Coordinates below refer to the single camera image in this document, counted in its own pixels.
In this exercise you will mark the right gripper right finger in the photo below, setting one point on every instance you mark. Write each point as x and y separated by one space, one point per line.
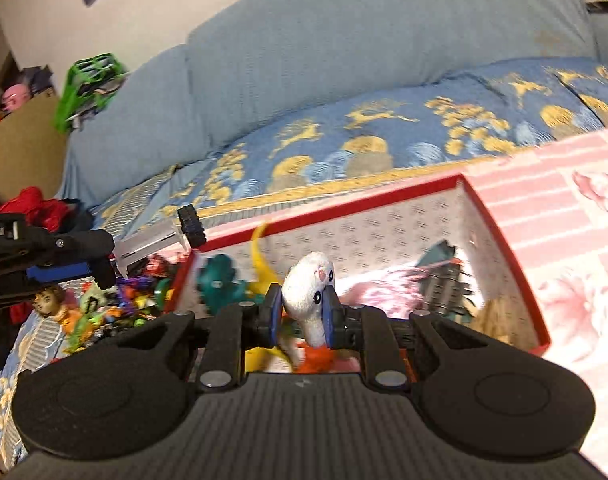
333 319

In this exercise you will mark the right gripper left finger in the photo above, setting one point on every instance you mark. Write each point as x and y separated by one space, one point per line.
269 316

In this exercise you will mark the white plush ghost toy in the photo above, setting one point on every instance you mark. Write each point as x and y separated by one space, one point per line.
302 292

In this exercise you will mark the teal and yellow toy dinosaur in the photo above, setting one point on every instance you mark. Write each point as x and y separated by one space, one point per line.
218 285

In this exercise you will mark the brown haired doll figurine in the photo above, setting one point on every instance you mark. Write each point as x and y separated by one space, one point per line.
55 302

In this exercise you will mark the red jacket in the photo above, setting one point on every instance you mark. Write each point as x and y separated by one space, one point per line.
45 213

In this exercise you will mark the pink plush toy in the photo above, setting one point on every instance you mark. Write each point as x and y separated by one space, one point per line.
395 292

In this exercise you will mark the brown cardboard box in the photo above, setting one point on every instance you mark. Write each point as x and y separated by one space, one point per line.
32 151

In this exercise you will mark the red patterned cardboard box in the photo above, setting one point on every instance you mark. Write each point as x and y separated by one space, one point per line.
378 230

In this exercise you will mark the pink round head toy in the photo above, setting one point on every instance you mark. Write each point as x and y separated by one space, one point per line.
15 97

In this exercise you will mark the green toy car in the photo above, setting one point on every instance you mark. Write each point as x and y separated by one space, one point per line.
90 85

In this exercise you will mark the blue gold patterned seat cover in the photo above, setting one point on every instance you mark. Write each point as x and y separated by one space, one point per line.
471 116

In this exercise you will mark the blue fabric sofa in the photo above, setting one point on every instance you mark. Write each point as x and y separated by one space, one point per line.
258 60

